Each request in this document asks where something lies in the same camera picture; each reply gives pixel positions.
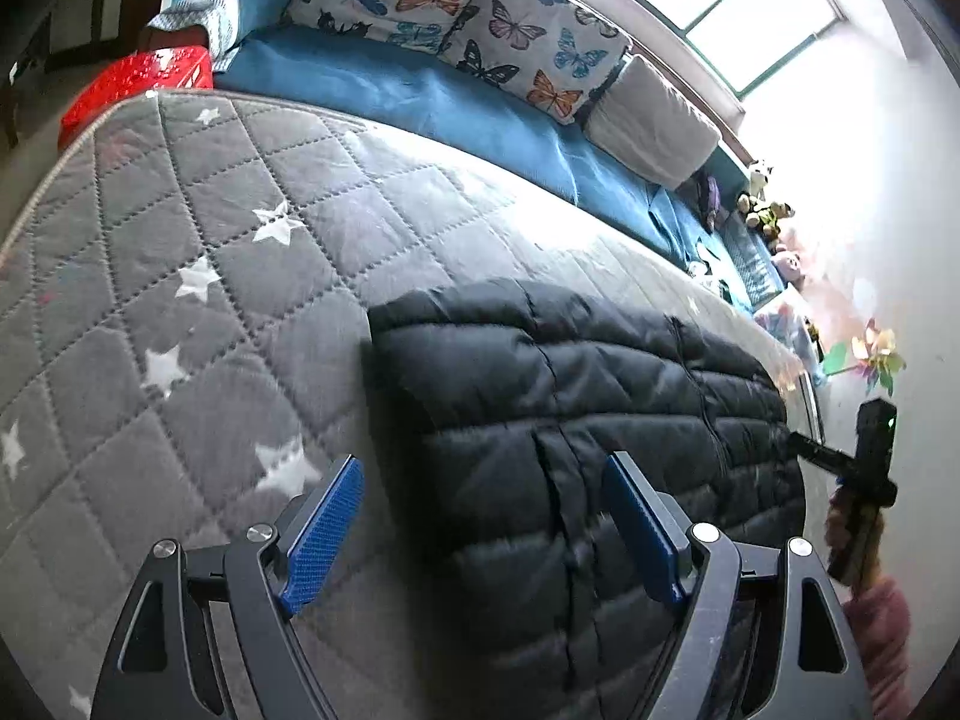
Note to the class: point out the pink plush toy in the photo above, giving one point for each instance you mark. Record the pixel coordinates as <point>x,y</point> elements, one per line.
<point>789,268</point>

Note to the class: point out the black puffer jacket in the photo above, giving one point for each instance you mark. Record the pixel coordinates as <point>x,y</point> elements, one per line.
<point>525,405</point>

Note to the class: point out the colourful pinwheel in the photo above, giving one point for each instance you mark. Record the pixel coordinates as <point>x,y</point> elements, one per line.
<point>874,356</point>

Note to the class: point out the person's right hand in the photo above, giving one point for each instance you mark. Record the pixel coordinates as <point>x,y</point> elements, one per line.
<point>836,525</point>

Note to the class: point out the grey pillow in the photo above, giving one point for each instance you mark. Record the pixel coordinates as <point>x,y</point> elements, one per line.
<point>652,120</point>

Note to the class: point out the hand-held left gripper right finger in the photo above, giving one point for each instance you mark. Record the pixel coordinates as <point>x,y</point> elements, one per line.
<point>641,532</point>

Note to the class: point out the pastel patterned cloth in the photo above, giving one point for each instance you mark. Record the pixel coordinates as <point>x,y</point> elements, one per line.
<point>784,330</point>

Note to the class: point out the purple plush toy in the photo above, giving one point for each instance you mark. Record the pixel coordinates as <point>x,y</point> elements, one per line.
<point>709,199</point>

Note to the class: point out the person's right forearm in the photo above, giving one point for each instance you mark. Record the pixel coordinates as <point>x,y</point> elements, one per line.
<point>885,645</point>

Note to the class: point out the grey star quilted mattress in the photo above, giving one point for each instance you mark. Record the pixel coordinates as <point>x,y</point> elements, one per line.
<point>187,240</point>

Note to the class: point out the white plush toy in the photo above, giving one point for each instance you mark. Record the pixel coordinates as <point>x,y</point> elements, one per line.
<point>761,178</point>

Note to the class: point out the striped grey cloth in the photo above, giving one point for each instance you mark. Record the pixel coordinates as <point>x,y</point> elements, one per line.
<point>214,19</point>

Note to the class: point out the brown plush toy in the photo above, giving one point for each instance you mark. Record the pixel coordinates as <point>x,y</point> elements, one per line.
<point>765,216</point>

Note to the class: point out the red plastic basket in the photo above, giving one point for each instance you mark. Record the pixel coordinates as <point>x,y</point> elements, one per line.
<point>135,79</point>

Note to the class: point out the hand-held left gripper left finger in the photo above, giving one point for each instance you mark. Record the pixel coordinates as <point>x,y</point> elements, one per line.
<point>322,532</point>

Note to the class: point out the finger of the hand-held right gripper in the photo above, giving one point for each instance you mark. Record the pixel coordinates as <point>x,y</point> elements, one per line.
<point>821,454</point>

